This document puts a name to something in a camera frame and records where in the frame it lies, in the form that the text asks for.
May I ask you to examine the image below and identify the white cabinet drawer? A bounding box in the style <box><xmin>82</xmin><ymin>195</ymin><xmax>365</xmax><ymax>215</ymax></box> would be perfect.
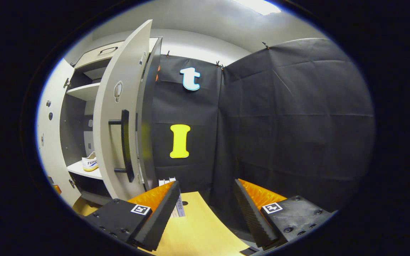
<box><xmin>73</xmin><ymin>37</ymin><xmax>159</xmax><ymax>70</ymax></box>

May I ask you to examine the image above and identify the ceiling light panel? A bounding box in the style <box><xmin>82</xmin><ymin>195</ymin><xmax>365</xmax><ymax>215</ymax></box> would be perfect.
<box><xmin>232</xmin><ymin>0</ymin><xmax>282</xmax><ymax>16</ymax></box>

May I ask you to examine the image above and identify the white grey shoe cabinet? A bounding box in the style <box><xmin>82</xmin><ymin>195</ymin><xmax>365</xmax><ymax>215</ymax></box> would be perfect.
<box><xmin>60</xmin><ymin>37</ymin><xmax>163</xmax><ymax>207</ymax></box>

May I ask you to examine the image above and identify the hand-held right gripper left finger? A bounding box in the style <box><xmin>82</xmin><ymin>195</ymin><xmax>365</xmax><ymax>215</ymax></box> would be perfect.
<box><xmin>84</xmin><ymin>180</ymin><xmax>180</xmax><ymax>252</ymax></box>

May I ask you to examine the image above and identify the white shoe cabinet door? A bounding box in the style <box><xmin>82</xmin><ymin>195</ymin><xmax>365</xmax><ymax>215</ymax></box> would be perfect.
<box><xmin>93</xmin><ymin>20</ymin><xmax>154</xmax><ymax>201</ymax></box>
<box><xmin>36</xmin><ymin>59</ymin><xmax>83</xmax><ymax>207</ymax></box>

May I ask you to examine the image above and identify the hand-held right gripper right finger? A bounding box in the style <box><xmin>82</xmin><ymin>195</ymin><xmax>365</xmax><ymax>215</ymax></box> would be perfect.
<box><xmin>233</xmin><ymin>179</ymin><xmax>333</xmax><ymax>250</ymax></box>

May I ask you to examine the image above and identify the white canvas shoe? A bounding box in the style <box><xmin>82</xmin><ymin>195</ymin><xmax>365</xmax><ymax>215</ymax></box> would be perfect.
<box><xmin>82</xmin><ymin>152</ymin><xmax>99</xmax><ymax>172</ymax></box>

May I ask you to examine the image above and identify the white spine book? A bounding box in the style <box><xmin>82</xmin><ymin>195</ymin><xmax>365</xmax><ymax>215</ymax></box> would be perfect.
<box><xmin>158</xmin><ymin>178</ymin><xmax>179</xmax><ymax>218</ymax></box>

